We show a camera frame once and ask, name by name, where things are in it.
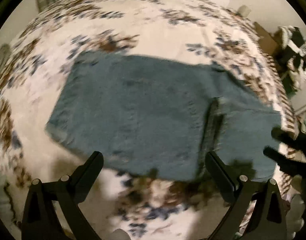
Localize blue denim pants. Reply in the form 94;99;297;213
46;51;281;181

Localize floral cream bed blanket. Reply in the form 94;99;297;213
0;0;294;239

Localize black and white clothes pile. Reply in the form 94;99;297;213
273;25;306;97

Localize brown cardboard box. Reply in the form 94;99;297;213
254;22;280;56

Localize white box on bed edge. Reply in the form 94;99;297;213
237;5;252;18

